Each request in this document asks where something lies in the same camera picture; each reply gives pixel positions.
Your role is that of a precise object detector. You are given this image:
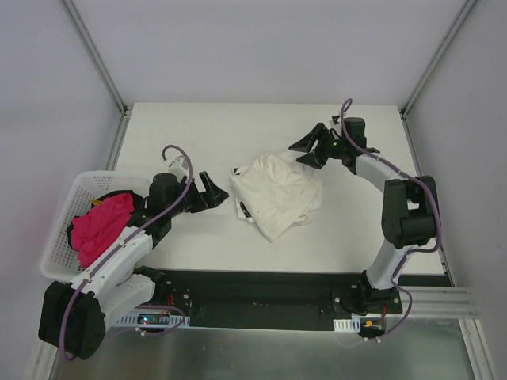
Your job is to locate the white cable duct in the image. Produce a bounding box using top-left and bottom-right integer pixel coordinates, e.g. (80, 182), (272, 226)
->
(112, 311), (190, 329)
(333, 317), (361, 333)

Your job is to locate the pink red t shirt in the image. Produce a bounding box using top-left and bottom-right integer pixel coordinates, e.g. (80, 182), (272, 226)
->
(70, 192), (135, 270)

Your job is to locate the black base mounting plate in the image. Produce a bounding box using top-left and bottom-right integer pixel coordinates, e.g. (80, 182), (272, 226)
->
(151, 270), (402, 331)

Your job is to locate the right aluminium frame post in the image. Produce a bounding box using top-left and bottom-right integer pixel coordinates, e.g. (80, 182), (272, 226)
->
(400, 0), (480, 120)

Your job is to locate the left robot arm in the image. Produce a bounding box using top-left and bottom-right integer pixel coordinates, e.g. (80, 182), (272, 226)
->
(38, 172), (229, 360)

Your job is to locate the aluminium frame post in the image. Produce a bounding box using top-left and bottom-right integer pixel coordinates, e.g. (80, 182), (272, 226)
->
(400, 0), (480, 120)
(59, 0), (128, 116)

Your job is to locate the white plastic laundry basket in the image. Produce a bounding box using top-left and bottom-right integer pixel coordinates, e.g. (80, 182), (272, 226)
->
(40, 169), (154, 284)

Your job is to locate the white black printed t shirt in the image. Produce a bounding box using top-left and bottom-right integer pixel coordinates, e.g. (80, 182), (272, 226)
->
(235, 150), (323, 225)

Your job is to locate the left white cable duct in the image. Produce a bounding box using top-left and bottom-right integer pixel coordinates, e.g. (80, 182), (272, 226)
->
(112, 311), (190, 329)

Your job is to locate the left aluminium frame post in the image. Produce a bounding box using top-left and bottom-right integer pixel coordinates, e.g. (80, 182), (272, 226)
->
(59, 0), (128, 116)

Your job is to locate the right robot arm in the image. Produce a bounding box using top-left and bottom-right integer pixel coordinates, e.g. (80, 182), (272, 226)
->
(289, 116), (438, 315)

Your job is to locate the cream white t shirt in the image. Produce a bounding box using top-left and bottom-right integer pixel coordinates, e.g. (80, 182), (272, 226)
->
(229, 154), (317, 242)

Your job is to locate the right white cable duct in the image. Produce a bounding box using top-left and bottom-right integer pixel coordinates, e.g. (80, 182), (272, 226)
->
(333, 317), (361, 333)

